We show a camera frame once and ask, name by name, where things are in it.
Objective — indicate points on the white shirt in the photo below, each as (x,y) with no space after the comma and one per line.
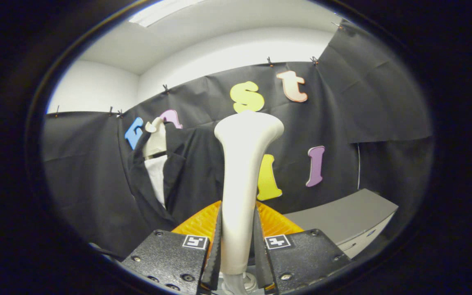
(156,176)

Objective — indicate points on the black backdrop cloth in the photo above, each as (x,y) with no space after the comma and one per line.
(342,123)

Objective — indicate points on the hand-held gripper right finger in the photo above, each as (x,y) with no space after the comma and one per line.
(260,262)

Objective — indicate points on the grey cabinet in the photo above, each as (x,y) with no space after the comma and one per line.
(342,221)

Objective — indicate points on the black blazer jacket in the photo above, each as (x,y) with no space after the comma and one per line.
(195,172)

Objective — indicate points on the ceiling light panel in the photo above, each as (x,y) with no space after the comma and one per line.
(162,12)

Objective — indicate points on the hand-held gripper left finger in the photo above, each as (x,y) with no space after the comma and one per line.
(215,262)

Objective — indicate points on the white mannequin hanger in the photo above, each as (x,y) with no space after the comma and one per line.
(156,141)

